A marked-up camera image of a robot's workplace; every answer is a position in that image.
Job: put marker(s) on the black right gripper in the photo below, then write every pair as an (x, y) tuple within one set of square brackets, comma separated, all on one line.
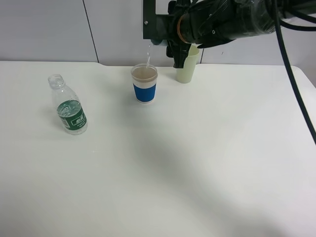
[(175, 47)]

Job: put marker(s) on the teal plastic cup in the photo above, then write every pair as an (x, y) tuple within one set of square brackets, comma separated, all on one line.
[(159, 42)]

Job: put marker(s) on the clear water bottle green label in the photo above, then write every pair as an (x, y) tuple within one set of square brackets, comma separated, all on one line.
[(67, 106)]

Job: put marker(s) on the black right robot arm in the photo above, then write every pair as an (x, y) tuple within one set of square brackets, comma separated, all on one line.
[(209, 23)]

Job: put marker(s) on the light green plastic cup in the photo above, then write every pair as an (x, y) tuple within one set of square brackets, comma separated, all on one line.
[(185, 74)]

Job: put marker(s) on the white cup blue sleeve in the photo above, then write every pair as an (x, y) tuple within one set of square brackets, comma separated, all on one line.
[(144, 82)]

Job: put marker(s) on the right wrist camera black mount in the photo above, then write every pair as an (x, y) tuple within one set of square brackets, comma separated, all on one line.
[(155, 26)]

